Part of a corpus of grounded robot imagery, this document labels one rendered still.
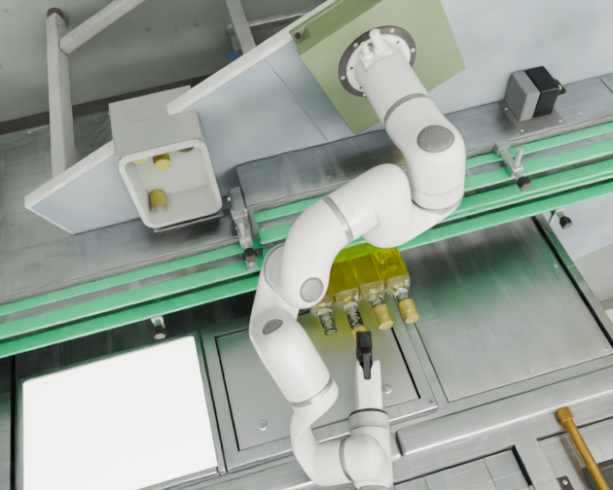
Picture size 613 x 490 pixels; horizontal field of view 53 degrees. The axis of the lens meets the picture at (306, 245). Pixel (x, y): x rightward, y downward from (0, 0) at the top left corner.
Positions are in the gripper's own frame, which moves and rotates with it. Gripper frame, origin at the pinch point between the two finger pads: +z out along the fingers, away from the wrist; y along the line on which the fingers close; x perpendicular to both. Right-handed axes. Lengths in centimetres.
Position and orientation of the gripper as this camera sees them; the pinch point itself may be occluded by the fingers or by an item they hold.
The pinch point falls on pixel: (363, 344)
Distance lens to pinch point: 129.7
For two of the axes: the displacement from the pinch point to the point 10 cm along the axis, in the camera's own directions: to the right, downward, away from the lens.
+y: -0.5, -5.7, -8.2
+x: -10.0, 0.3, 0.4
